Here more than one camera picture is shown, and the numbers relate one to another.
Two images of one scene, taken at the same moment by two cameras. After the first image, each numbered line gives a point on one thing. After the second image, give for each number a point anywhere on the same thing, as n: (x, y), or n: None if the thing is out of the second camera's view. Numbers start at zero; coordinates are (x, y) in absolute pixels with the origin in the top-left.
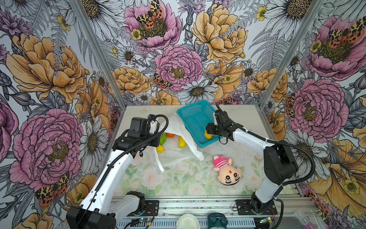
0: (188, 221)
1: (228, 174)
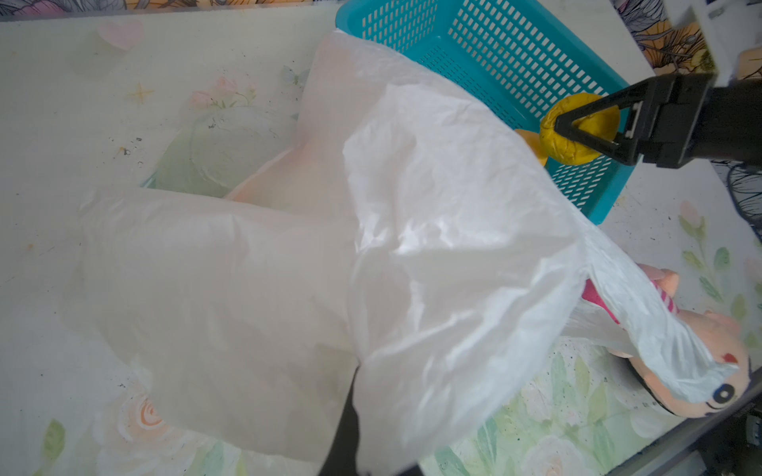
0: None
1: (721, 335)
